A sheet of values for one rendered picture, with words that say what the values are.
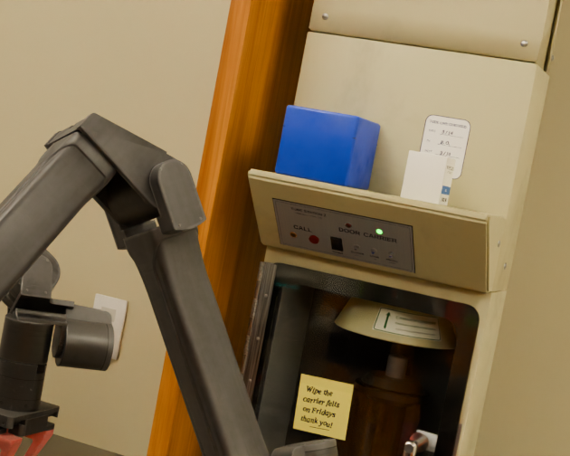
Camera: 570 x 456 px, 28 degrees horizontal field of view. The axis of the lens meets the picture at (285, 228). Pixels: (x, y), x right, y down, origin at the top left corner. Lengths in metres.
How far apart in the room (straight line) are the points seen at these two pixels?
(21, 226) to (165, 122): 1.13
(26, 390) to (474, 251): 0.56
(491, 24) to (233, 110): 0.36
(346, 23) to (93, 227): 0.82
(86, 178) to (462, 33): 0.63
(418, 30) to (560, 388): 0.69
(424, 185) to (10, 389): 0.56
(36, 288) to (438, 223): 0.49
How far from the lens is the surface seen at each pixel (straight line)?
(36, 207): 1.05
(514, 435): 1.95
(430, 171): 1.43
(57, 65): 2.28
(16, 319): 1.34
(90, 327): 1.36
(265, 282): 1.57
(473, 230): 1.39
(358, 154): 1.46
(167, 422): 1.56
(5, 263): 1.03
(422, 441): 1.51
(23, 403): 1.36
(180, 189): 1.10
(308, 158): 1.45
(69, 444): 2.18
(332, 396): 1.55
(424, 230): 1.42
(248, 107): 1.56
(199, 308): 1.12
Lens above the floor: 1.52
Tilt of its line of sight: 3 degrees down
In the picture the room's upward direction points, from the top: 11 degrees clockwise
